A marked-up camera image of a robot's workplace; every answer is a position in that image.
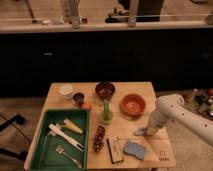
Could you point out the orange fruit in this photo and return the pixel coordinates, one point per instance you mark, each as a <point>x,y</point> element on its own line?
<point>86,106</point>

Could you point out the white cup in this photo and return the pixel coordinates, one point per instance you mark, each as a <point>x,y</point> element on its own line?
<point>66,91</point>

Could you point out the light blue towel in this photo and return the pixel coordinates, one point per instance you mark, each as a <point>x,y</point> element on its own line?
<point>140,132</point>

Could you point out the dark purple bowl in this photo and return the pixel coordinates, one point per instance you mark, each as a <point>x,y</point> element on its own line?
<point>105,90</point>

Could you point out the small dark cup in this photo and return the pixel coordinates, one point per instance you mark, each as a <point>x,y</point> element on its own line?
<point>78,98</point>

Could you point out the blue folded cloth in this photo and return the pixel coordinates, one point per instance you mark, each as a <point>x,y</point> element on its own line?
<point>134,149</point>

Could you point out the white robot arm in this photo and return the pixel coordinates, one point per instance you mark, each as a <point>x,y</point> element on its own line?
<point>172,107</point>

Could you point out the brown grape bunch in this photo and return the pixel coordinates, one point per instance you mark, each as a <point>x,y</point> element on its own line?
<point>98,139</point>

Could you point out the black chair base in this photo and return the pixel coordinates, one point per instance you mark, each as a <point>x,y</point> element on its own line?
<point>9,134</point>

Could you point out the orange bowl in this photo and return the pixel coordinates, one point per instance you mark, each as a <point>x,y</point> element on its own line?
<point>132,104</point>

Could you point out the silver fork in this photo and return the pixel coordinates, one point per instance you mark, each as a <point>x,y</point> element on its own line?
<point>61,151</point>

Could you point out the yellow corn cob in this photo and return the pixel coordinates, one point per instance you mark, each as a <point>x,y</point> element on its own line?
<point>72,126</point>

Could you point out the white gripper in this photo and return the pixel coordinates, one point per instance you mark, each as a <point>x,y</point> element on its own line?
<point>156,121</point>

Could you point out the green plastic tray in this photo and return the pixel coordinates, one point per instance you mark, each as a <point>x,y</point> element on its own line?
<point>44,156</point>

